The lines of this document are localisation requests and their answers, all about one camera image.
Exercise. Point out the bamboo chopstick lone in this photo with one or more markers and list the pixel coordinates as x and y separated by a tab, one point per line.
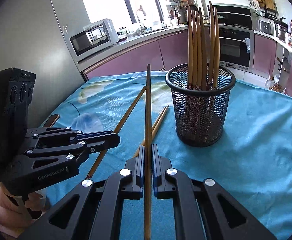
190	48

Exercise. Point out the blue floral tablecloth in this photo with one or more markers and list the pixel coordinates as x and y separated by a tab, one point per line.
252	160

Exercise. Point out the black left camera box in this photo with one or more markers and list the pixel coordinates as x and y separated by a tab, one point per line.
16	90

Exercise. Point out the silver rice cooker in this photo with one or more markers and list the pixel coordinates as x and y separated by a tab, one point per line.
265	27

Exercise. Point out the white microwave oven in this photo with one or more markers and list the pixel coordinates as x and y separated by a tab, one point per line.
92	39

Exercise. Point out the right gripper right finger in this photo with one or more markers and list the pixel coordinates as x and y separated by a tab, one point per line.
203	209

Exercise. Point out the person's left hand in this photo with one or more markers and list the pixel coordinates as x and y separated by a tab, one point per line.
30	205

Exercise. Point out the black built-in oven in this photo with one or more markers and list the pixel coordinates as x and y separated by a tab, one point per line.
236	47

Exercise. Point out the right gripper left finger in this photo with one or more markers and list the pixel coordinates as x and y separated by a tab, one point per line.
92	210

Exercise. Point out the stainless steel pot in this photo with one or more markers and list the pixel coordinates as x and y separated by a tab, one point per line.
281	28

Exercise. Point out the black range hood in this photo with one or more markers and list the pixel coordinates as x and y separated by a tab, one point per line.
234	15

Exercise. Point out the bamboo chopstick red end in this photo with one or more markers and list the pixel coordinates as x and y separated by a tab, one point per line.
212	46
147	157
202	55
199	52
217	51
195	60
116	130

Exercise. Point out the black mesh utensil holder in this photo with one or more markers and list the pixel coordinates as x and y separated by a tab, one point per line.
199	115

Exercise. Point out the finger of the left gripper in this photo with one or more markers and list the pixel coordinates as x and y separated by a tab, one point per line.
100	143
91	134

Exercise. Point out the silver refrigerator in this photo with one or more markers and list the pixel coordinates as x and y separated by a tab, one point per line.
31	40

